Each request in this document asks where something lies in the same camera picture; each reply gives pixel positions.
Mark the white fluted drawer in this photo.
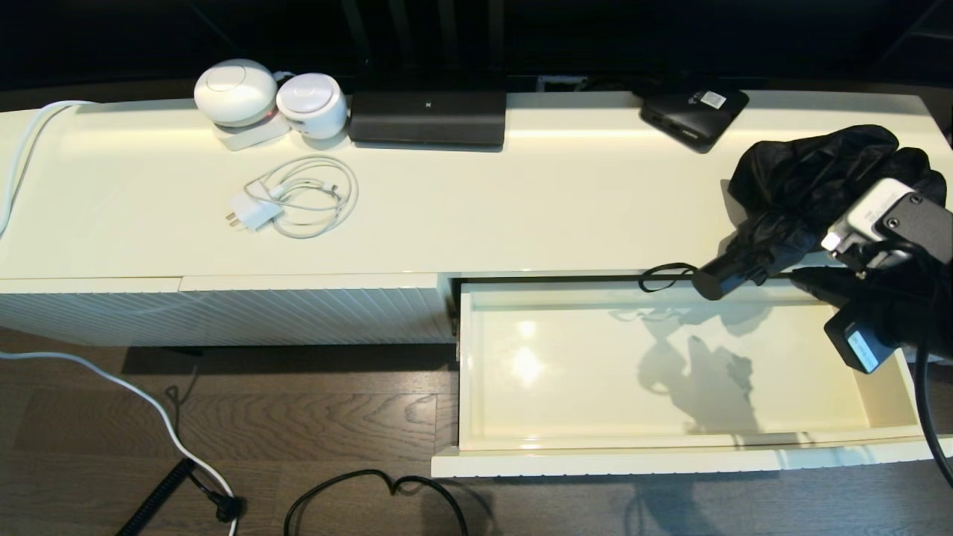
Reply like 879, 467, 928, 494
430, 272, 953, 478

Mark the thin black cable with plug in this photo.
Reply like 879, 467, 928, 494
165, 368, 246, 522

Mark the white slatted cabinet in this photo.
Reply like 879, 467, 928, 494
0, 91, 953, 347

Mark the small white round device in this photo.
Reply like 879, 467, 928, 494
275, 72, 349, 141

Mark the black set-top box with sticker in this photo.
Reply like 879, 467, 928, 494
639, 83, 750, 153

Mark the large white round device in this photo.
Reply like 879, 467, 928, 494
194, 59, 279, 128

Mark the black spiral cable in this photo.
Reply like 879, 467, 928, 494
115, 458, 198, 536

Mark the white floor cable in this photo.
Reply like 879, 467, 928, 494
0, 348, 240, 536

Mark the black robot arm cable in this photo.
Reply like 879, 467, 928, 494
912, 246, 953, 488

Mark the white coiled charger cable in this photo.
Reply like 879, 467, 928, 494
246, 155, 360, 239

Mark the white charger plug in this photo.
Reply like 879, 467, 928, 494
226, 191, 286, 232

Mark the white fluted cabinet front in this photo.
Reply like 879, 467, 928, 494
0, 275, 183, 347
181, 272, 456, 345

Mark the black umbrella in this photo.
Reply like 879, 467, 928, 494
639, 124, 948, 301

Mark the black router box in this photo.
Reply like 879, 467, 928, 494
348, 71, 507, 147

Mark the white flat device base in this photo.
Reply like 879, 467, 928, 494
215, 115, 293, 152

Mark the thick white cable pair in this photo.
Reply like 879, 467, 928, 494
0, 100, 98, 243

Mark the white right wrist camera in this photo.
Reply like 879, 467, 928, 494
821, 177, 953, 269

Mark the black looped floor cable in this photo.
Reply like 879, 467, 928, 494
283, 468, 470, 536

